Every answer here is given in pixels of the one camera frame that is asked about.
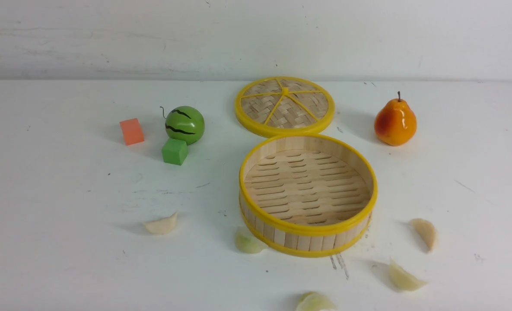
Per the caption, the white dumpling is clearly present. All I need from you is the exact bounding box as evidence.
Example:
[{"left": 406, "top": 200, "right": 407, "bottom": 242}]
[{"left": 143, "top": 212, "right": 178, "bottom": 235}]

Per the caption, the pale green dumpling bottom edge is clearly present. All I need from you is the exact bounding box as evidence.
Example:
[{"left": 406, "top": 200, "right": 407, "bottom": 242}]
[{"left": 295, "top": 292, "right": 337, "bottom": 311}]

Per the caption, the cream dumpling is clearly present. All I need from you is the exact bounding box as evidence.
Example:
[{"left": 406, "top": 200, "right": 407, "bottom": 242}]
[{"left": 410, "top": 218, "right": 438, "bottom": 253}]

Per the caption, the pale yellow dumpling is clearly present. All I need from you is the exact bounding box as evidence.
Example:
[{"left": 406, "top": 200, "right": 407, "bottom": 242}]
[{"left": 388, "top": 258, "right": 428, "bottom": 292}]

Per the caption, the woven bamboo steamer lid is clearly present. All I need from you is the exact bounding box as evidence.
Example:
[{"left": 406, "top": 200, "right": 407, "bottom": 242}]
[{"left": 234, "top": 76, "right": 335, "bottom": 138}]

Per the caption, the bamboo steamer tray yellow rim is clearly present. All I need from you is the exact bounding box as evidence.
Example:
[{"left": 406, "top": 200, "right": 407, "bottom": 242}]
[{"left": 239, "top": 134, "right": 378, "bottom": 257}]

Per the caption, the green toy watermelon ball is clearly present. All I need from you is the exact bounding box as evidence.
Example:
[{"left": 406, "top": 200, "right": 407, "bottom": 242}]
[{"left": 161, "top": 106, "right": 206, "bottom": 145}]

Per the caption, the green foam cube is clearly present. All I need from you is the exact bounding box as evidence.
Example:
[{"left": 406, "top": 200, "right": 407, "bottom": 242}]
[{"left": 161, "top": 138, "right": 188, "bottom": 165}]

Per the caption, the orange foam cube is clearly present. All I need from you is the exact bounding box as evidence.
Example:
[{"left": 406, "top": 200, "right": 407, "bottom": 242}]
[{"left": 119, "top": 118, "right": 145, "bottom": 146}]

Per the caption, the orange toy pear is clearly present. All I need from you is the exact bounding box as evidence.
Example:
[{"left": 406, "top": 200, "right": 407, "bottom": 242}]
[{"left": 374, "top": 91, "right": 417, "bottom": 147}]

